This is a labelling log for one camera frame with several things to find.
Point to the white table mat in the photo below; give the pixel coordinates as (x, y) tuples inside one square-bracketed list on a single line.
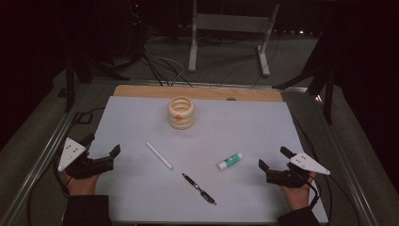
[(204, 141)]

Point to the person's right hand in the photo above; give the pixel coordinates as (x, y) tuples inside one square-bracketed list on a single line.
[(298, 197)]

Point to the white green glue stick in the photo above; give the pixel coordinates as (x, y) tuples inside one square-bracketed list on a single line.
[(230, 161)]

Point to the person's left hand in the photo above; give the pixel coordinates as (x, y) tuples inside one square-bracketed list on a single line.
[(83, 186)]

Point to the dark equipment rack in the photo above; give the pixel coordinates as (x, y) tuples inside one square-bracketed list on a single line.
[(135, 15)]

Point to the black pen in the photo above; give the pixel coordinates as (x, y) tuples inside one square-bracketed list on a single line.
[(199, 189)]

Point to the metal floor rail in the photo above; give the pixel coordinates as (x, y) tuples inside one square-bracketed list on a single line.
[(40, 163), (348, 163)]

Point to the black stand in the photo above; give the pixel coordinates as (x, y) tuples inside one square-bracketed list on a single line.
[(69, 88), (327, 94)]

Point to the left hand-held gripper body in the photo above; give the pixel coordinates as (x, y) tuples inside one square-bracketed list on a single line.
[(70, 153)]

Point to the white metal stand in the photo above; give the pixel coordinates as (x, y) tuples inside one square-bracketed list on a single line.
[(230, 22)]

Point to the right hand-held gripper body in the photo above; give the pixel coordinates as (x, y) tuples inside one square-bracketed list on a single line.
[(306, 163)]

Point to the white pen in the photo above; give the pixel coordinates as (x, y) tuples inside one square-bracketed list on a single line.
[(159, 155)]

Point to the cream ribbed pen holder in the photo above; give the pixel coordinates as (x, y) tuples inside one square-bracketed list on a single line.
[(181, 121)]

